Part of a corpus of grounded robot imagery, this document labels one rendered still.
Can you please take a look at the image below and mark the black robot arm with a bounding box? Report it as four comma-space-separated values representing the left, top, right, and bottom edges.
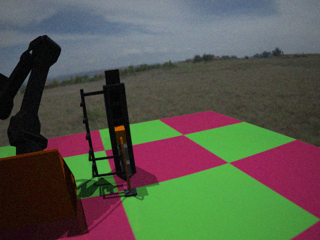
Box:
0, 35, 61, 155

